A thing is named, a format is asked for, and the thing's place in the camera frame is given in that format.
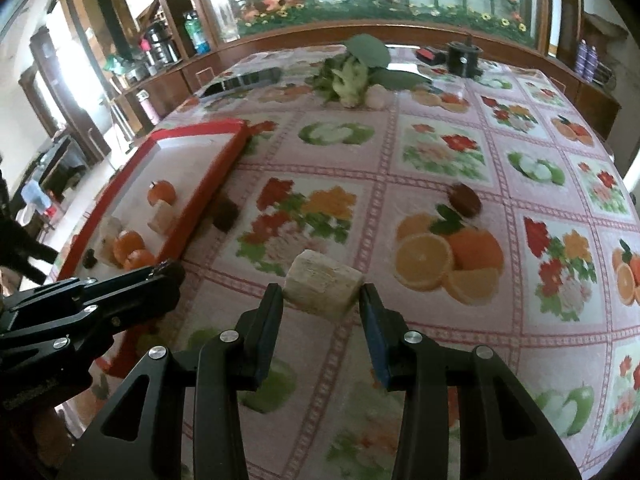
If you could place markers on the dark brown round fruit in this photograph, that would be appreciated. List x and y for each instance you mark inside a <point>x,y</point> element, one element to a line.
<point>90,259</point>
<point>226,215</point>
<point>465,199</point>

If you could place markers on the red and black small device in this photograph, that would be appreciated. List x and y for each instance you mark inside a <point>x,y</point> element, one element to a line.
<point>431,56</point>

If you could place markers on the purple bottle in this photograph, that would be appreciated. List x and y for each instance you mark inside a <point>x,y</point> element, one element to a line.
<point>580,57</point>
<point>592,59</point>

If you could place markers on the pale beige block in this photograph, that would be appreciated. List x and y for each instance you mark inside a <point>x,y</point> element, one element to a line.
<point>110,240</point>
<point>162,217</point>
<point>322,280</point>

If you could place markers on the long green leaf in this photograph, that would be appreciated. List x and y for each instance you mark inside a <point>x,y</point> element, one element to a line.
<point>400,79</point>

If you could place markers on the pink thermos bottle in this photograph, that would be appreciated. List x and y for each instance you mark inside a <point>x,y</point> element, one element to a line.
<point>148,107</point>

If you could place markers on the white garlic bulb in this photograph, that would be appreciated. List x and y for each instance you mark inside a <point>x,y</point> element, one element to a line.
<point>377,96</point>

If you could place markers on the wooden sideboard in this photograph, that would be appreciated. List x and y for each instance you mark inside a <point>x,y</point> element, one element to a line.
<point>170,85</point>

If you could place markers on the green cauliflower head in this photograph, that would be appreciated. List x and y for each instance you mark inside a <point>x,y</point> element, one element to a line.
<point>345,82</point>

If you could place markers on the floral fruit print tablecloth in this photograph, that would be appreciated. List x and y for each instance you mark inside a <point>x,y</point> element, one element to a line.
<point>350,160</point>

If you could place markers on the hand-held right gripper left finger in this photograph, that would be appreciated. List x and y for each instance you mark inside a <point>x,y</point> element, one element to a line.
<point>267,322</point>

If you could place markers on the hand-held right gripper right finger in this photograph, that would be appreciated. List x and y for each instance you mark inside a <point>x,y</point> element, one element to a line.
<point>374,342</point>

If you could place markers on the black cylindrical device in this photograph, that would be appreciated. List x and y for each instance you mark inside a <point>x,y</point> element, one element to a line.
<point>463,59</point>

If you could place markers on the dark wooden door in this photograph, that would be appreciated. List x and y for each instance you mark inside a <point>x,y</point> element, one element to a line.
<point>75,105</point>

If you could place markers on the orange mandarin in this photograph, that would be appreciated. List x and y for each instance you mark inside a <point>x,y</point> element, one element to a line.
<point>127,245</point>
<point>161,192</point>
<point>141,260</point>

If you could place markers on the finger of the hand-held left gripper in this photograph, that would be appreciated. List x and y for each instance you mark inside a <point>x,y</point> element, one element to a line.
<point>140,282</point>
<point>125,317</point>

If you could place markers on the round green leaf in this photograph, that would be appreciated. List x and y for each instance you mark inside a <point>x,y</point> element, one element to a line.
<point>368,51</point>

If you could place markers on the black coffee maker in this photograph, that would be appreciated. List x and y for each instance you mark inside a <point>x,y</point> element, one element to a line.
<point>161,45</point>

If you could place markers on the red plastic tray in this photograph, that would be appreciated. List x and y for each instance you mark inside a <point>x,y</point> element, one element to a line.
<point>195,170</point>

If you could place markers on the blue plastic container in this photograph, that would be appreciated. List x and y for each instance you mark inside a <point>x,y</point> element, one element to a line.
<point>36,196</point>

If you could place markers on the green plastic bottle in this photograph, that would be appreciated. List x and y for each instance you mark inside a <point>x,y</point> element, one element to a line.
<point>196,35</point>

